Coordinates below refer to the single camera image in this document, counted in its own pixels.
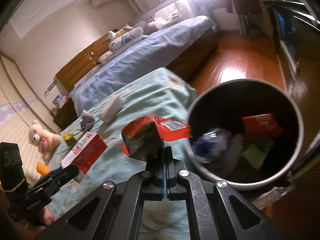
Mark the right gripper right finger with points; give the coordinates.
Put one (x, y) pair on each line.
(216, 210)

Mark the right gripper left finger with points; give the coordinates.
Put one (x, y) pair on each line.
(111, 211)

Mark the red white carton box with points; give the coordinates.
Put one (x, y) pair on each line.
(86, 151)

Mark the blue white snack bag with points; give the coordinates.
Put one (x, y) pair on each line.
(212, 145)

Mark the red chip bag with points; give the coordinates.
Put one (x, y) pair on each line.
(145, 136)

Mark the small red box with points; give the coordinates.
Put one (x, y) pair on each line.
(261, 127)

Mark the round metal trash bin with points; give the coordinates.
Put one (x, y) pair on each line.
(227, 104)

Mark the person's left hand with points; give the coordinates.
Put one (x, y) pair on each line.
(46, 219)

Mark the orange knitted cup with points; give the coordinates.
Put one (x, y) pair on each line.
(42, 169)

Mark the cream teddy bear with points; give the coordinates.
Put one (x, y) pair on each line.
(45, 141)

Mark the yellow crumpled wrapper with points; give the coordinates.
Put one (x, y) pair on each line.
(70, 139)

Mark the crumpled grey paper ball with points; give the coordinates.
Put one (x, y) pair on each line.
(87, 121)

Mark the white tissue pack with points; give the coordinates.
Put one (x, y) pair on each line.
(111, 109)

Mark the dark wooden nightstand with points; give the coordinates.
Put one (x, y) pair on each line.
(66, 115)

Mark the green floral bed sheet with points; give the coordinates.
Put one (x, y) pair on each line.
(154, 111)

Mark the framed photo on nightstand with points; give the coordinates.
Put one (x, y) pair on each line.
(59, 101)

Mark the wooden headboard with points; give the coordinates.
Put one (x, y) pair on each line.
(82, 63)

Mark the blue bed cover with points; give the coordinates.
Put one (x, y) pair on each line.
(180, 48)

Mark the plush toy on headboard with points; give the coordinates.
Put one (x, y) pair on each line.
(112, 35)

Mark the blue white pillow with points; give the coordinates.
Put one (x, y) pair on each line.
(131, 35)

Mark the pink plush toy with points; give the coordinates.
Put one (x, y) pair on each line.
(156, 25)

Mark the dark tv cabinet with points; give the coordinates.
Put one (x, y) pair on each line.
(296, 39)

